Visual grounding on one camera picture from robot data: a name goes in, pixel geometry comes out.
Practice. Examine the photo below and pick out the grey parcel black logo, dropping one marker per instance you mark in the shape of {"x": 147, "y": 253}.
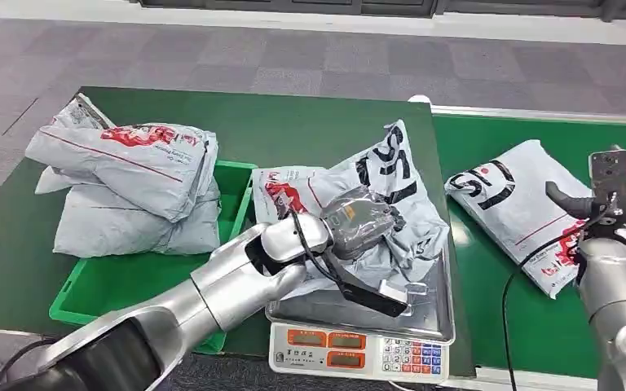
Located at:
{"x": 507, "y": 226}
{"x": 399, "y": 162}

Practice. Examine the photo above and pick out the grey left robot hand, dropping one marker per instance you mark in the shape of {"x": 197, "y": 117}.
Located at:
{"x": 359, "y": 221}

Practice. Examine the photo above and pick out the flat grey parcel black logo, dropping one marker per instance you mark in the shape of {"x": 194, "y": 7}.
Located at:
{"x": 507, "y": 226}

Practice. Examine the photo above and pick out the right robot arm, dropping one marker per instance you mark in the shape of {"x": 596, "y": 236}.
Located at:
{"x": 615, "y": 291}

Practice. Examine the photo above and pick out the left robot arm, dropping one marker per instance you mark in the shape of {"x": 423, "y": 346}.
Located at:
{"x": 226, "y": 291}

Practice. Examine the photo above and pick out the grey parcel with red stripe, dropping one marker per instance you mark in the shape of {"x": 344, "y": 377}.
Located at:
{"x": 145, "y": 172}

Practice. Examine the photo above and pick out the dark glass partition frame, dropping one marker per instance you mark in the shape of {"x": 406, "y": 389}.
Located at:
{"x": 291, "y": 6}

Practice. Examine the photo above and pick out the plain grey parcel bag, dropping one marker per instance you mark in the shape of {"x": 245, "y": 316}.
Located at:
{"x": 129, "y": 232}

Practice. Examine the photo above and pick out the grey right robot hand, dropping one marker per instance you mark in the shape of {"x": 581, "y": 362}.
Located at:
{"x": 610, "y": 178}

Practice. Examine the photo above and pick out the white scale with steel tray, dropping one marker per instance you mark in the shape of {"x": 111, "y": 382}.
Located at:
{"x": 356, "y": 353}

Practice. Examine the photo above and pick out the green plastic crate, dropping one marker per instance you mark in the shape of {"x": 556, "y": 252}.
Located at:
{"x": 108, "y": 286}

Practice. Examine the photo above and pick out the green conveyor with silver rail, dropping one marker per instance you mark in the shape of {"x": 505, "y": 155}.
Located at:
{"x": 540, "y": 334}

